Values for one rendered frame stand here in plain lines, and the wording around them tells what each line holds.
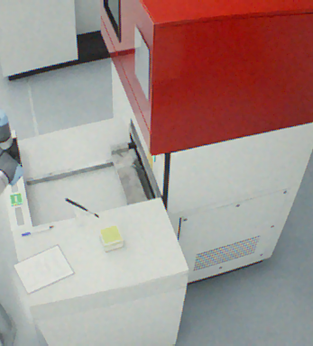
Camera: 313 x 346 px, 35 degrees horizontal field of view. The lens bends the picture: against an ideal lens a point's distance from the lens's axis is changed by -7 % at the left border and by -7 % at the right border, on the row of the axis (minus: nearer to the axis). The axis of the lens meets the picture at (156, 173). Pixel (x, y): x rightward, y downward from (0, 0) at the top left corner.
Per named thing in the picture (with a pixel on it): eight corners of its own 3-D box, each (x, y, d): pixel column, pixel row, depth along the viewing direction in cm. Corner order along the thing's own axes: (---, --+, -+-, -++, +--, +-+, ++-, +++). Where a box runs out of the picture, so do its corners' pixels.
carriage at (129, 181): (126, 149, 242) (126, 144, 240) (150, 213, 221) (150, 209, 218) (109, 152, 240) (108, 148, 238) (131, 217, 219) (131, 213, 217)
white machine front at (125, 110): (116, 89, 271) (115, 30, 240) (166, 216, 223) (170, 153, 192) (111, 90, 271) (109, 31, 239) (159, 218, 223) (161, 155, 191)
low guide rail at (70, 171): (132, 158, 243) (132, 153, 240) (133, 161, 242) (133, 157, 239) (26, 182, 232) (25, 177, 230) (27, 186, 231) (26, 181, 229)
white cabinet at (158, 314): (124, 211, 324) (122, 116, 260) (175, 349, 267) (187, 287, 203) (25, 233, 311) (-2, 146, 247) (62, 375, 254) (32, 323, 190)
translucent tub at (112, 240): (117, 232, 201) (116, 223, 195) (124, 249, 196) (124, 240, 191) (98, 238, 199) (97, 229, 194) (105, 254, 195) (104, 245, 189)
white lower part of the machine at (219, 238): (220, 161, 350) (235, 68, 286) (268, 264, 301) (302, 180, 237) (115, 186, 335) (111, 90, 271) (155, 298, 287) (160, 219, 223)
